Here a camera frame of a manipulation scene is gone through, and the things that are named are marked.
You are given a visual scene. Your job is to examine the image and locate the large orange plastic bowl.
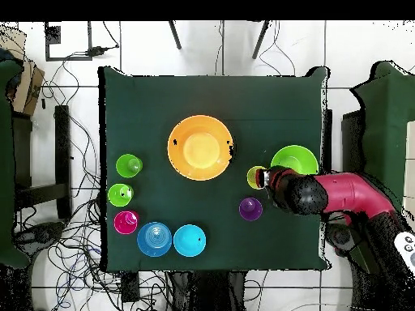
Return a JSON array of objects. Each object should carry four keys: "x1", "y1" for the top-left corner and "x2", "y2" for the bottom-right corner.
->
[{"x1": 167, "y1": 114, "x2": 234, "y2": 181}]

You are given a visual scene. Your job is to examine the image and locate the yellow plastic cup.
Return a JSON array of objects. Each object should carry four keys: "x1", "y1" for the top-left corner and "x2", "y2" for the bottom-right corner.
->
[{"x1": 246, "y1": 165, "x2": 267, "y2": 190}]

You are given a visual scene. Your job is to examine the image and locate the green plastic bowl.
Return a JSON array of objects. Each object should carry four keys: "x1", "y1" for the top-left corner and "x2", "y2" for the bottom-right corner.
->
[{"x1": 270, "y1": 144, "x2": 319, "y2": 177}]

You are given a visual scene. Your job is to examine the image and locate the purple plastic cup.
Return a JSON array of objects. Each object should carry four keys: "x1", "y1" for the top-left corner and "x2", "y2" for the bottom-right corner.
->
[{"x1": 238, "y1": 197, "x2": 263, "y2": 222}]

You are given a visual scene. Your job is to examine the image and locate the ribbed cyan plastic bowl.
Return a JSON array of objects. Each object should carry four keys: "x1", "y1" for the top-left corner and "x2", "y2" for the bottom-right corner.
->
[{"x1": 173, "y1": 224, "x2": 208, "y2": 258}]

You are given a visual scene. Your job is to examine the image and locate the dark green table cloth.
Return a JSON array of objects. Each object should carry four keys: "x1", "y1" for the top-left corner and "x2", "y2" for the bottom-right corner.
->
[{"x1": 98, "y1": 66, "x2": 330, "y2": 272}]

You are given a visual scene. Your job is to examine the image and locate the green plastic cup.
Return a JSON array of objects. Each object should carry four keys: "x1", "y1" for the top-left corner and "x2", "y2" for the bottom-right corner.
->
[
  {"x1": 107, "y1": 183, "x2": 135, "y2": 207},
  {"x1": 115, "y1": 153, "x2": 143, "y2": 179}
]

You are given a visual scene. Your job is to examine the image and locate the translucent blue plastic bowl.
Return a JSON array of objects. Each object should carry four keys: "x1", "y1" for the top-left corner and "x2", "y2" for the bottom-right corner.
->
[{"x1": 136, "y1": 221, "x2": 173, "y2": 258}]

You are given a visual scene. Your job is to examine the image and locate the red plastic cup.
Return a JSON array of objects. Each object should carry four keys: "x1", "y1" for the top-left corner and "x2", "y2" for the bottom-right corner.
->
[{"x1": 113, "y1": 210, "x2": 140, "y2": 235}]

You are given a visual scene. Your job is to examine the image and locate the black power strip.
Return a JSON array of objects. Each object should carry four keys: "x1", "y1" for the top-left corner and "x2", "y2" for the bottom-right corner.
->
[{"x1": 121, "y1": 271, "x2": 140, "y2": 302}]

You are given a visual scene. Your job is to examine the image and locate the black tripod leg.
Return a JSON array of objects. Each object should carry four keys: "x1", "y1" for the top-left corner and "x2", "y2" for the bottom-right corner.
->
[
  {"x1": 168, "y1": 20, "x2": 182, "y2": 50},
  {"x1": 251, "y1": 20, "x2": 272, "y2": 60}
]

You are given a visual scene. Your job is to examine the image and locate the black power adapter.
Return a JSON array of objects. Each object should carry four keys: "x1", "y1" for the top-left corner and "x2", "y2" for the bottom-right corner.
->
[{"x1": 87, "y1": 45, "x2": 119, "y2": 57}]

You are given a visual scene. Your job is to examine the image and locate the black stand base with knob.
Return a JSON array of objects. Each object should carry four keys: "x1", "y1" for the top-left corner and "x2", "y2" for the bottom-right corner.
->
[{"x1": 14, "y1": 221, "x2": 66, "y2": 250}]

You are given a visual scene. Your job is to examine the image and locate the green-clothed side table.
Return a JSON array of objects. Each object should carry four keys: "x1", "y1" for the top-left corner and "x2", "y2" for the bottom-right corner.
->
[
  {"x1": 349, "y1": 61, "x2": 415, "y2": 273},
  {"x1": 0, "y1": 59, "x2": 32, "y2": 269}
]

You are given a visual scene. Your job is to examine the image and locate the brown cardboard box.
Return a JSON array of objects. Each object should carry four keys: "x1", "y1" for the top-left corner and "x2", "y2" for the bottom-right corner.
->
[{"x1": 0, "y1": 25, "x2": 45, "y2": 117}]

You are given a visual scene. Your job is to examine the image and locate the white boxes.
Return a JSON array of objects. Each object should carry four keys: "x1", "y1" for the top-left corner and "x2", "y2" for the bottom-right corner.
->
[{"x1": 400, "y1": 120, "x2": 415, "y2": 224}]

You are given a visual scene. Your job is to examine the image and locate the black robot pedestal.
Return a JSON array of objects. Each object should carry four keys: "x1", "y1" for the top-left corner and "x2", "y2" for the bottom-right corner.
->
[{"x1": 168, "y1": 271, "x2": 247, "y2": 311}]

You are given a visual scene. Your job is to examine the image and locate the black bench frame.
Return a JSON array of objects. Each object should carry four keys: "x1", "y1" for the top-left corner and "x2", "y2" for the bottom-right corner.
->
[{"x1": 12, "y1": 104, "x2": 73, "y2": 221}]

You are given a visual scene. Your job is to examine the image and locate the black square floor frame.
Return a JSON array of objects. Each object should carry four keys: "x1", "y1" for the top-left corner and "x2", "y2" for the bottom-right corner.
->
[{"x1": 44, "y1": 21, "x2": 93, "y2": 62}]

